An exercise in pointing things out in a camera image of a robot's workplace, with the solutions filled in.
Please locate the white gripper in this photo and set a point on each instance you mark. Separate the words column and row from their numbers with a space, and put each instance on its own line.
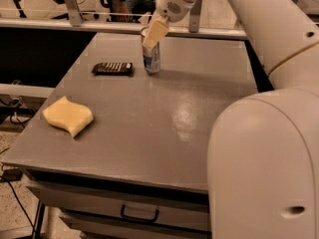
column 169, row 3

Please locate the redbull can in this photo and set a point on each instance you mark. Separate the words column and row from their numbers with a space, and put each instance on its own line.
column 151, row 57

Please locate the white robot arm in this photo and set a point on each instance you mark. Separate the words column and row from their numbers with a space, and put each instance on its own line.
column 263, row 151

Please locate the black rxbar chocolate bar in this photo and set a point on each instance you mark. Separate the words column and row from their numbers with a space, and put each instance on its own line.
column 113, row 69

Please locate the seated person in jeans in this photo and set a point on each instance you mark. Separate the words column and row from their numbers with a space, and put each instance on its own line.
column 129, row 10

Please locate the yellow sponge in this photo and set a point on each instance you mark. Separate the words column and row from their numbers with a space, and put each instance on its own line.
column 67, row 115

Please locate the black power adapter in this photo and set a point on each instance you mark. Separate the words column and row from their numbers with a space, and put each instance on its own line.
column 10, row 175

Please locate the lower drawer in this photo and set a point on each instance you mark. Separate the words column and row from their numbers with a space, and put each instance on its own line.
column 114, row 228

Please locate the metal railing frame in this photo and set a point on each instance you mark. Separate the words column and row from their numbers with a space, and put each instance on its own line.
column 41, row 14

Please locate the upper drawer with black handle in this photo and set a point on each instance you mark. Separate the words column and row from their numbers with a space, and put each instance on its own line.
column 152, row 210

